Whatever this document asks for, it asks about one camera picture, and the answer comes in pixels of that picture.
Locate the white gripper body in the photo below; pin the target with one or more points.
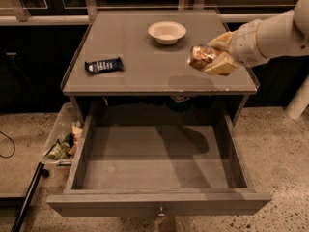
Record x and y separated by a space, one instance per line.
243 44

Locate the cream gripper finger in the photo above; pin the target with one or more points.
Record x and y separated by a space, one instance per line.
223 64
222 42

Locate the orange drink can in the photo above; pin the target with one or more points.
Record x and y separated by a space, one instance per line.
201 55

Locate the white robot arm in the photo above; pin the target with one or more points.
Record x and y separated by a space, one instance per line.
258 41

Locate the grey cabinet with counter top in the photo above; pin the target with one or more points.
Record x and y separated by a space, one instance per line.
149 67

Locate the open grey top drawer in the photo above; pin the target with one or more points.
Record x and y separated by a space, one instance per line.
133 159

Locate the metal drawer knob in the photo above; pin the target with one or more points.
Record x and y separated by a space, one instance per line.
161 213

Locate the white paper bowl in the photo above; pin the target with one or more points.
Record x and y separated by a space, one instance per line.
167 32

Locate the dark blue snack bar wrapper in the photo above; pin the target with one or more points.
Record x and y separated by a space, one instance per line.
104 66

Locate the clear plastic snack bin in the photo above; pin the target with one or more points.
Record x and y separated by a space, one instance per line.
68 130

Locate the green snack bag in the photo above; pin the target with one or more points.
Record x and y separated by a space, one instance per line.
57 151

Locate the black metal bar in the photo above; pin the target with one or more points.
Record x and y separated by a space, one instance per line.
40 171

